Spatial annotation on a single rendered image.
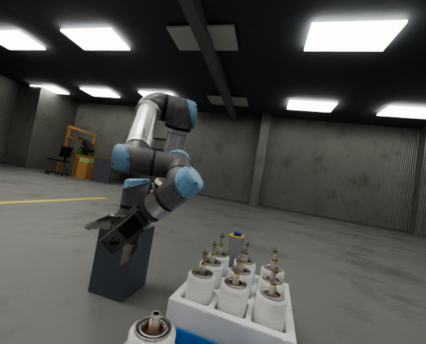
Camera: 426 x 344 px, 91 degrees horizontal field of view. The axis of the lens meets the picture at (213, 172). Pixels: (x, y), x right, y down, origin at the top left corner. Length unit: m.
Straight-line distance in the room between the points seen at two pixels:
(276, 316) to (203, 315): 0.21
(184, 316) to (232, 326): 0.15
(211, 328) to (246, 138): 7.30
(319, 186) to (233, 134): 3.42
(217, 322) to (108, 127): 9.86
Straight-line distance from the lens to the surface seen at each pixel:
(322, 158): 7.89
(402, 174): 8.66
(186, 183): 0.51
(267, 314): 0.76
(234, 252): 1.15
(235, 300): 0.76
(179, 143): 0.96
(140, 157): 0.60
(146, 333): 0.54
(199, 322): 0.79
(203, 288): 0.78
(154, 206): 0.56
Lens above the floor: 0.57
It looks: 3 degrees up
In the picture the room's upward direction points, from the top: 9 degrees clockwise
